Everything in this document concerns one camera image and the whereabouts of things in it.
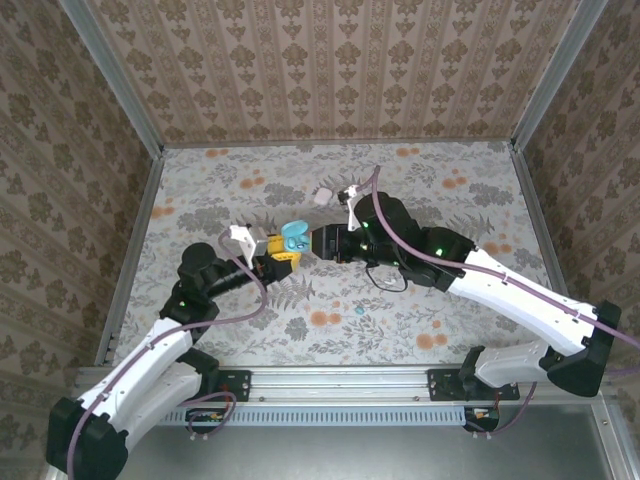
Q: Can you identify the grey metal panel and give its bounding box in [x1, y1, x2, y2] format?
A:
[114, 404, 614, 480]

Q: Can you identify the long purple left arm cable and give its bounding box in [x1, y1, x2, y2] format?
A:
[67, 232, 269, 479]

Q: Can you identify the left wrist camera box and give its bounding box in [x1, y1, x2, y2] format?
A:
[228, 223, 274, 269]

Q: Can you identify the floral tablecloth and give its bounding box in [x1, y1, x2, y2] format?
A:
[112, 142, 584, 369]

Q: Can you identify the aluminium corner post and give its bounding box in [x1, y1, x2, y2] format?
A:
[57, 0, 166, 159]
[510, 0, 610, 151]

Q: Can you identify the blue earbuds charging case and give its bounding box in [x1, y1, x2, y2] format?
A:
[280, 219, 315, 254]

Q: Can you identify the long aluminium base rail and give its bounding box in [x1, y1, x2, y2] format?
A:
[77, 364, 619, 404]

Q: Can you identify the long purple arm cable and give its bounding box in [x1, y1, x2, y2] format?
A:
[67, 232, 269, 479]
[369, 165, 640, 351]

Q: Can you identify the thin black cable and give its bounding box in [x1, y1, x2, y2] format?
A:
[363, 263, 410, 292]

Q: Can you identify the white slotted cable duct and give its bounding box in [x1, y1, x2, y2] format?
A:
[167, 405, 474, 427]

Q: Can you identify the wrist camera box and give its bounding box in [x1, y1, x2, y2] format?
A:
[228, 223, 274, 269]
[337, 183, 374, 233]

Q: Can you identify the short purple cable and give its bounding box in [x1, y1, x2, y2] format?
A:
[187, 391, 237, 436]
[469, 379, 540, 435]

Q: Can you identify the long purple right arm cable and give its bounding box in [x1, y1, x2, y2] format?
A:
[369, 165, 640, 351]

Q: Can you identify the aluminium side rail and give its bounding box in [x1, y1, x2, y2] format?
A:
[509, 142, 574, 301]
[94, 149, 166, 369]

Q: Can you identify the small black controller board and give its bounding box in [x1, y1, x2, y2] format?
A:
[463, 407, 501, 434]
[185, 407, 227, 435]

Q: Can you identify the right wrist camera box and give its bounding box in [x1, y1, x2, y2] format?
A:
[337, 183, 374, 233]

